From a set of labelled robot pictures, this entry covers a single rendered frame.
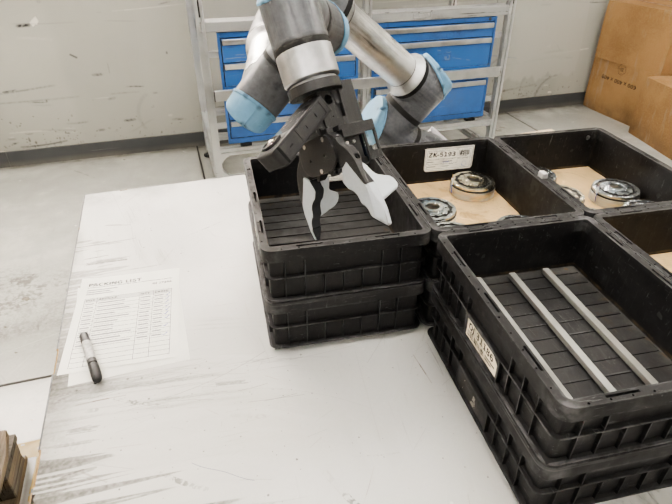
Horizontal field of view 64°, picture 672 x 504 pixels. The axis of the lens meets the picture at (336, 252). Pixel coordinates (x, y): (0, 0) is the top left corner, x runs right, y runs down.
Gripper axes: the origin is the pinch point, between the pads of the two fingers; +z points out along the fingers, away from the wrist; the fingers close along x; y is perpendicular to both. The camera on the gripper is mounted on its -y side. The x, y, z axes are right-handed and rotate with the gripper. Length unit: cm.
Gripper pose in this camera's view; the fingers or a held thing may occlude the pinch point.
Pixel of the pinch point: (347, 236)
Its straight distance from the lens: 71.1
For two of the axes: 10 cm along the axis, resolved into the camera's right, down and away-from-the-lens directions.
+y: 7.4, -3.0, 6.0
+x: -6.1, 1.0, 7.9
